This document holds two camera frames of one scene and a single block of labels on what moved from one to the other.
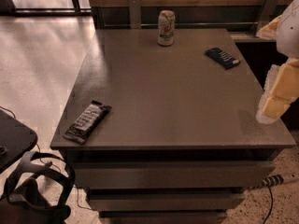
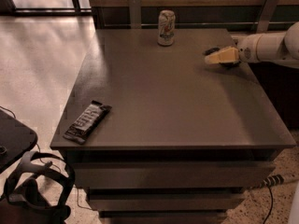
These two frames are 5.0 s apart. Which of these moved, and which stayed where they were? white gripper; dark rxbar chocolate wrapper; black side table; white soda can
Moved: white gripper
Stayed: dark rxbar chocolate wrapper; white soda can; black side table
